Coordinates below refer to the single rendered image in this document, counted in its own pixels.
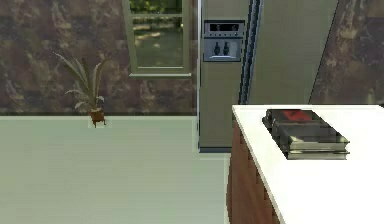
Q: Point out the grey steel fridge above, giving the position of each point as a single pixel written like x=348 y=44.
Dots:
x=220 y=96

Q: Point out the green framed window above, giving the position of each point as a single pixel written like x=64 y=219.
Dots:
x=158 y=43

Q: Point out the green house plant brown pot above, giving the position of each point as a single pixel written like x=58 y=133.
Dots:
x=96 y=115

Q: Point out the black book red cover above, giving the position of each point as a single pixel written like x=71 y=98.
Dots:
x=306 y=133

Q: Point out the white top wooden counter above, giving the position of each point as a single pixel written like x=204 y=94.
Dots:
x=320 y=180

